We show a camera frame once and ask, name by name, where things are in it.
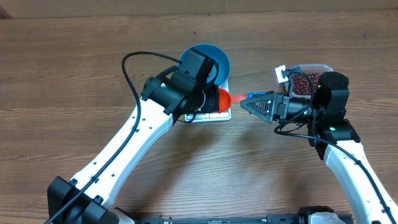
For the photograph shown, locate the red beans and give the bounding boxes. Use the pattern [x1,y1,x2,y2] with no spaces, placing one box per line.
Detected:
[292,73,321,96]

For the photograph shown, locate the orange scoop with blue handle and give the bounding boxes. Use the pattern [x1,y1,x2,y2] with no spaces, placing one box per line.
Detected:
[218,88,267,113]

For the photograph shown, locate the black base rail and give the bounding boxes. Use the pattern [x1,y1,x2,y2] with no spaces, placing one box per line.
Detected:
[114,205,354,224]

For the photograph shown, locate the white kitchen scale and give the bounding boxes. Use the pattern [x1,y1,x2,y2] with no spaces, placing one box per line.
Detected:
[183,79,231,123]

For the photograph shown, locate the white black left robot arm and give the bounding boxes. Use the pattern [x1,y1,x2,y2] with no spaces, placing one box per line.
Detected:
[47,47,219,223]

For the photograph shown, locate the clear plastic container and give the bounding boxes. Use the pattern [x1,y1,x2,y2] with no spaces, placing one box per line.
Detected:
[290,63,333,99]

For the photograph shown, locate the teal bowl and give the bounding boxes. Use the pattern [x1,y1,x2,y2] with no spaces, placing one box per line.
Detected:
[192,44,231,91]

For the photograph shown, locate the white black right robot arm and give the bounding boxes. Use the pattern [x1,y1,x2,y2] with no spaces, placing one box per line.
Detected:
[240,72,397,223]

